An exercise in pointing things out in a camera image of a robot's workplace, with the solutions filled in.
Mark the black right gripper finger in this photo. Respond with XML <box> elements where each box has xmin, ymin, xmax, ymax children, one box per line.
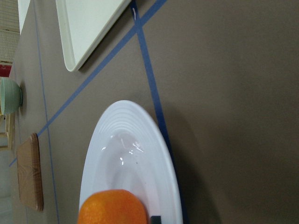
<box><xmin>150</xmin><ymin>216</ymin><xmax>162</xmax><ymax>224</ymax></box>

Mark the orange fruit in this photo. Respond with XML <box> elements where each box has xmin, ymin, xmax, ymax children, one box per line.
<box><xmin>77</xmin><ymin>189</ymin><xmax>148</xmax><ymax>224</ymax></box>

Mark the wooden mug rack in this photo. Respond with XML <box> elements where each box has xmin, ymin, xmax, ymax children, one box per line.
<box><xmin>0</xmin><ymin>113</ymin><xmax>15</xmax><ymax>151</ymax></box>

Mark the cream bear tray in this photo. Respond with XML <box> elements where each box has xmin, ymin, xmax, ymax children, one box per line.
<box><xmin>56</xmin><ymin>0</ymin><xmax>130</xmax><ymax>72</ymax></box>

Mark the white round plate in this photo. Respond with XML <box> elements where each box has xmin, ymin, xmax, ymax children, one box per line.
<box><xmin>79</xmin><ymin>100</ymin><xmax>183</xmax><ymax>224</ymax></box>

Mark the light green bowl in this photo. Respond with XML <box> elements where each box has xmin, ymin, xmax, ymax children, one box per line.
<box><xmin>0</xmin><ymin>77</ymin><xmax>23</xmax><ymax>115</ymax></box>

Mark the wooden grain serving tray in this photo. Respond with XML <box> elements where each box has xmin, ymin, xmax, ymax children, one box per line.
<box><xmin>17</xmin><ymin>133</ymin><xmax>43</xmax><ymax>211</ymax></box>

